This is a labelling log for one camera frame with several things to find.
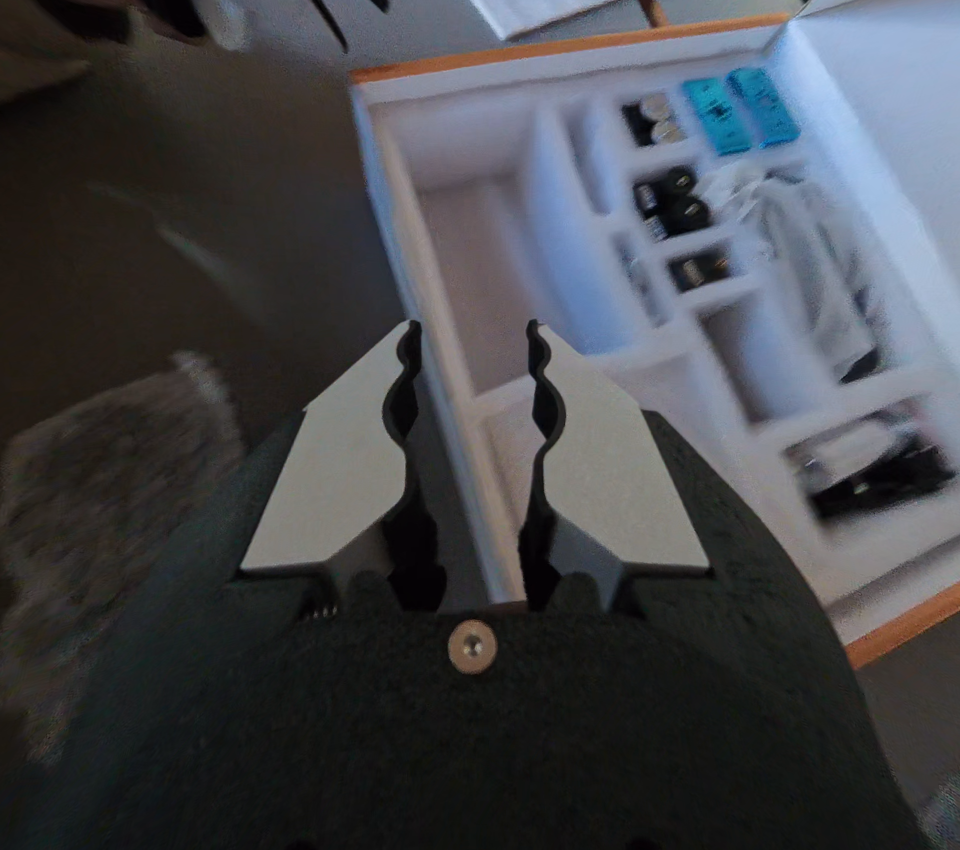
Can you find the blue metal bracket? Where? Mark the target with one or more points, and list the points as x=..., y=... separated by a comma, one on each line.
x=716, y=114
x=765, y=107

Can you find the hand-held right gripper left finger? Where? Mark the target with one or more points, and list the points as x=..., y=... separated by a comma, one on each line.
x=330, y=490

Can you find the white plastic bag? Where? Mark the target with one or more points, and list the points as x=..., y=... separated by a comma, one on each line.
x=810, y=249

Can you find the white and orange cardboard box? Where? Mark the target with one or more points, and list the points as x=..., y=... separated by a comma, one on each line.
x=885, y=77

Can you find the small metal part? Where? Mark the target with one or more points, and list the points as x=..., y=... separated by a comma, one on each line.
x=634, y=272

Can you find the bubble wrap package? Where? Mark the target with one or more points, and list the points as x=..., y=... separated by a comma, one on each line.
x=112, y=527

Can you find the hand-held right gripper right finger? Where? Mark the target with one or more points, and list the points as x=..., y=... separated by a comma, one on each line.
x=622, y=490

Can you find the small black servo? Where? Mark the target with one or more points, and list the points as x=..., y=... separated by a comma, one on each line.
x=697, y=271

